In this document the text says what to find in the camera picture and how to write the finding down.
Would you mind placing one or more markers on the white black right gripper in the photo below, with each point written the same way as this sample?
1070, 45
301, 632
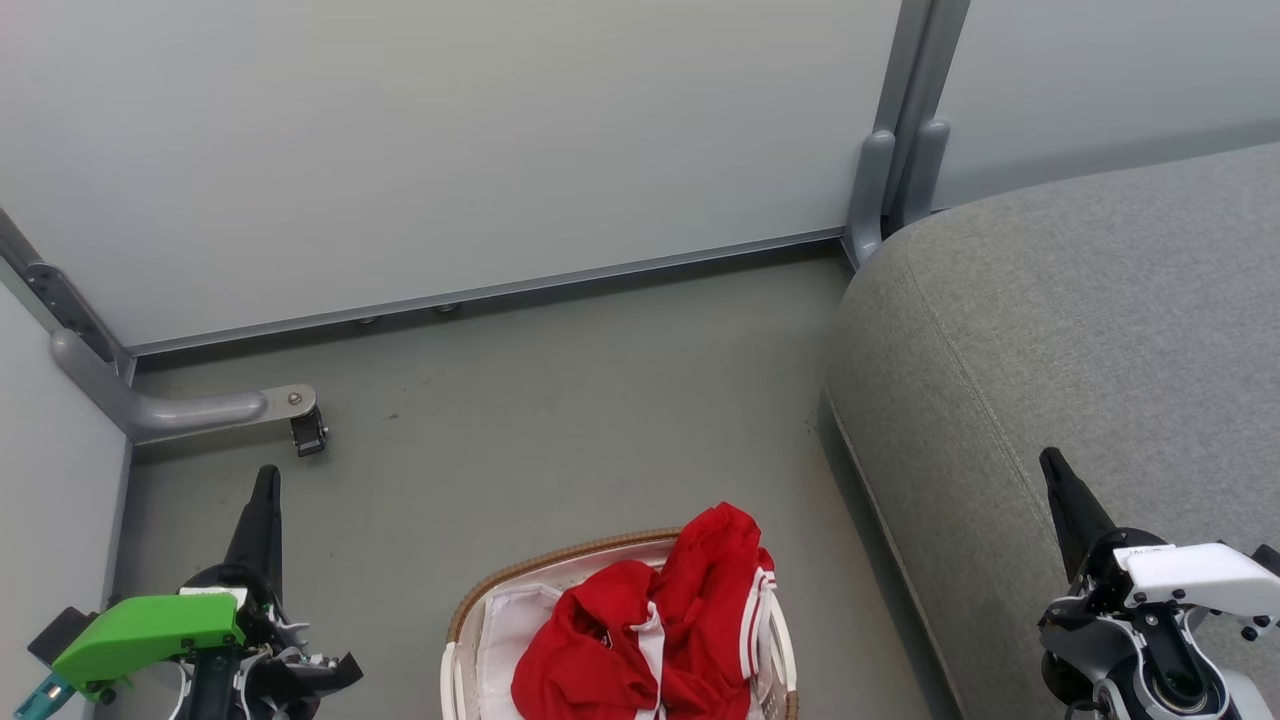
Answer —
1195, 578

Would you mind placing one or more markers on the dark metal hinge bracket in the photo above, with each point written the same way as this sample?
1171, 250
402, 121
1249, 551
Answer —
68, 305

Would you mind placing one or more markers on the black caster wheel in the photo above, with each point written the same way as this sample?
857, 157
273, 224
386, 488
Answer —
309, 434

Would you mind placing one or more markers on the grey partition corner post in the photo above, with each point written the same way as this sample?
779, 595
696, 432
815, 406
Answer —
925, 70

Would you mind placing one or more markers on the grey upright foot tube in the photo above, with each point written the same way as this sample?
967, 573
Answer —
868, 190
926, 170

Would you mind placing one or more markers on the grey fabric sofa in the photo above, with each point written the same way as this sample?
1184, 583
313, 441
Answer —
1080, 330

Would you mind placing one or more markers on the aluminium partition bottom rail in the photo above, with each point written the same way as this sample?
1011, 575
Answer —
500, 290

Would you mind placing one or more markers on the red and white shirt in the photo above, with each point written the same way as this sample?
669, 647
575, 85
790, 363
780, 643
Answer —
700, 600

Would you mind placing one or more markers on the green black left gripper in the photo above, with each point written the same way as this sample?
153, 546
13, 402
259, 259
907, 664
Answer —
150, 630

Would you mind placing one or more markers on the grey partition foot tube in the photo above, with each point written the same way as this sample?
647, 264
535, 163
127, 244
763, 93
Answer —
170, 408

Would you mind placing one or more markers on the white laundry basket brown rim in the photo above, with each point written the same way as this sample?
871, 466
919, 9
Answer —
470, 610

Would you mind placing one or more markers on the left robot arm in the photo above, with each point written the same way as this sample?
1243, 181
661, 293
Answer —
290, 682

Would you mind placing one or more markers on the white basket liner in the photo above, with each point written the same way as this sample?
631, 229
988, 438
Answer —
512, 625

